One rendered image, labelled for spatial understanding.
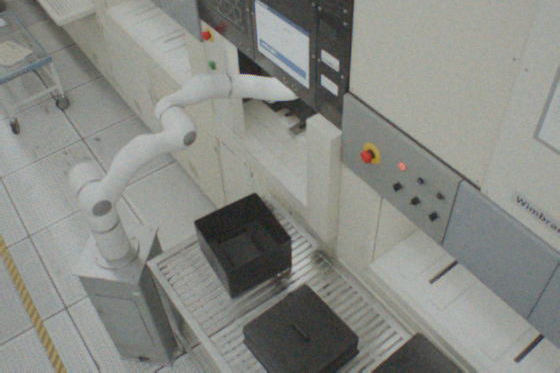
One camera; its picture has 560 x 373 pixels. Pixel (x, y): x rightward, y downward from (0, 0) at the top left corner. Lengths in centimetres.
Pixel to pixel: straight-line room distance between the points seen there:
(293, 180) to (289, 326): 66
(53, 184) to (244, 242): 187
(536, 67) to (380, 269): 113
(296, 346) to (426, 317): 45
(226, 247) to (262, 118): 68
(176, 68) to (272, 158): 87
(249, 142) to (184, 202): 107
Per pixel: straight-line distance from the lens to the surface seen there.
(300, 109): 242
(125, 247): 232
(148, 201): 355
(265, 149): 249
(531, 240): 141
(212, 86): 202
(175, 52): 318
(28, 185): 393
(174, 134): 199
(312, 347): 194
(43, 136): 425
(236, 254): 226
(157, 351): 281
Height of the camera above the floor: 260
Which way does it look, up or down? 45 degrees down
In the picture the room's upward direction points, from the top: 3 degrees counter-clockwise
